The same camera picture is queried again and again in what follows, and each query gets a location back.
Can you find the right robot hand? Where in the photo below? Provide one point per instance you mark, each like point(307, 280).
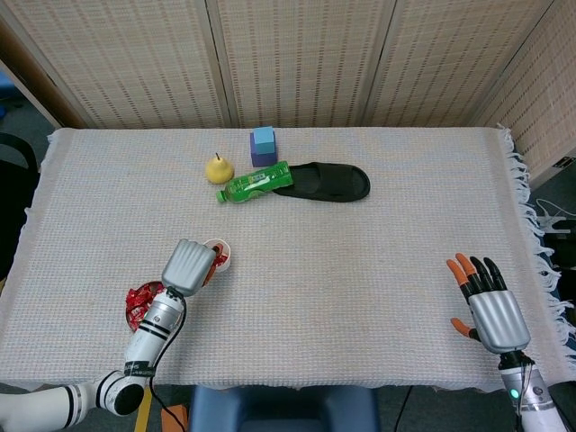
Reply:
point(497, 319)

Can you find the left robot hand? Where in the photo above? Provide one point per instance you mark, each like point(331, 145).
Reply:
point(186, 267)

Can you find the red candy heap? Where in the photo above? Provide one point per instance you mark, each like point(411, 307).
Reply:
point(137, 303)

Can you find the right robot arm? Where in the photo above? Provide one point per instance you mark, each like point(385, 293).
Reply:
point(535, 400)

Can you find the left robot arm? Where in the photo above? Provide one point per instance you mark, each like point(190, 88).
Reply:
point(148, 342)

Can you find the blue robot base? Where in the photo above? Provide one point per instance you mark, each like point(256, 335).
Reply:
point(283, 409)

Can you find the white paper cup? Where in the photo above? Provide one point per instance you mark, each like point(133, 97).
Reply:
point(226, 252)

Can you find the round metal plate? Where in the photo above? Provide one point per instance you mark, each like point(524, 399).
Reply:
point(127, 315)

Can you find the black box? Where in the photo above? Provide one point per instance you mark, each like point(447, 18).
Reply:
point(564, 252)

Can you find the yellow pear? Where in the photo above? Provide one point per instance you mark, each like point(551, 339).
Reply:
point(219, 171)

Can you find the green plastic bottle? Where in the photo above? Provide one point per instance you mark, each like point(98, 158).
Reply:
point(254, 182)

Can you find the purple foam cube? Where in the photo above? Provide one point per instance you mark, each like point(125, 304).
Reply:
point(264, 159)

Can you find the light blue foam cube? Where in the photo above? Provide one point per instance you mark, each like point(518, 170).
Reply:
point(263, 140)

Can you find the white woven tablecloth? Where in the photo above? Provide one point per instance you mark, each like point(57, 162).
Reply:
point(337, 279)

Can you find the orange block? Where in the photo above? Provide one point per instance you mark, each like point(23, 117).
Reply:
point(173, 420)

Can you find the black slipper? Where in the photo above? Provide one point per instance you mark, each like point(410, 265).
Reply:
point(333, 182)

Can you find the black chair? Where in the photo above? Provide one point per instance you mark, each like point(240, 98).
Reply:
point(13, 198)

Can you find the woven folding screen panel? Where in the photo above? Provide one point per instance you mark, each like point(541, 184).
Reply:
point(135, 63)
point(450, 63)
point(301, 63)
point(544, 103)

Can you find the brown wooden board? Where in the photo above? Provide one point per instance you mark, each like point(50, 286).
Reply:
point(40, 85)

